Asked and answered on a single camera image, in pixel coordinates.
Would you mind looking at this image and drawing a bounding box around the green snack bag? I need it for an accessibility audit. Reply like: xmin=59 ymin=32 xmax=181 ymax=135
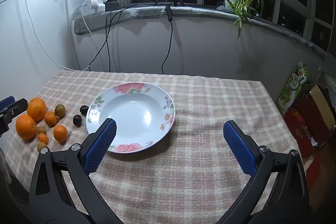
xmin=276 ymin=61 xmax=313 ymax=117

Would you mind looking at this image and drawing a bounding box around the white cabinet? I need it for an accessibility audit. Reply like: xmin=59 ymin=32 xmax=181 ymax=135
xmin=0 ymin=0 xmax=76 ymax=106

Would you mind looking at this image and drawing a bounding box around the red cardboard box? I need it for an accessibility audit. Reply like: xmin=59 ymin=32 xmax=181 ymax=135
xmin=283 ymin=107 xmax=315 ymax=159

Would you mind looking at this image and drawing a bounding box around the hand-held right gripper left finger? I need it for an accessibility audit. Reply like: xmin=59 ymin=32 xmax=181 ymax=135
xmin=28 ymin=118 xmax=124 ymax=224

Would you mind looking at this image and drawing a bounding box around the white lace cloth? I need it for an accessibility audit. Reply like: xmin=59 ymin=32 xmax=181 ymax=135
xmin=316 ymin=67 xmax=336 ymax=90

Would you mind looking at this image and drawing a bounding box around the white floral plate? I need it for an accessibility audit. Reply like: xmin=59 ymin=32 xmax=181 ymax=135
xmin=86 ymin=82 xmax=176 ymax=153

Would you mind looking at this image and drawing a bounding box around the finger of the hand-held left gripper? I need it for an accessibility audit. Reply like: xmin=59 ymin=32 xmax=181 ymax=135
xmin=0 ymin=98 xmax=28 ymax=135
xmin=0 ymin=96 xmax=16 ymax=110

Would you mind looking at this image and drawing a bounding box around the olive green round fruit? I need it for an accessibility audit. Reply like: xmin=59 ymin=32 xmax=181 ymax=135
xmin=54 ymin=104 xmax=66 ymax=118

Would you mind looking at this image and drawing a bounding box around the checked tablecloth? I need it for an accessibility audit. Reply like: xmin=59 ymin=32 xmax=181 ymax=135
xmin=5 ymin=69 xmax=306 ymax=224

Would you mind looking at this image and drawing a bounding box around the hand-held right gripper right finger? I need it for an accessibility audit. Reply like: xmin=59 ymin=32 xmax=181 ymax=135
xmin=223 ymin=120 xmax=310 ymax=224

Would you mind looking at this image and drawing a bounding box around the black power cable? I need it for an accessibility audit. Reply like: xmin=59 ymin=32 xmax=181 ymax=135
xmin=88 ymin=5 xmax=137 ymax=72
xmin=106 ymin=7 xmax=126 ymax=73

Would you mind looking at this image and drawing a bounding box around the brown cardboard box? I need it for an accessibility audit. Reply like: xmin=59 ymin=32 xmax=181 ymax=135
xmin=297 ymin=85 xmax=336 ymax=147

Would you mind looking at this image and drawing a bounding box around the large orange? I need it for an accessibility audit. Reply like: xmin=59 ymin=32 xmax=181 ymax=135
xmin=27 ymin=97 xmax=47 ymax=122
xmin=15 ymin=114 xmax=37 ymax=141

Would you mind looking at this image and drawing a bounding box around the black cable with inline switch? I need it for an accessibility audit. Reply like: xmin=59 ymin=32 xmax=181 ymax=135
xmin=161 ymin=2 xmax=174 ymax=74

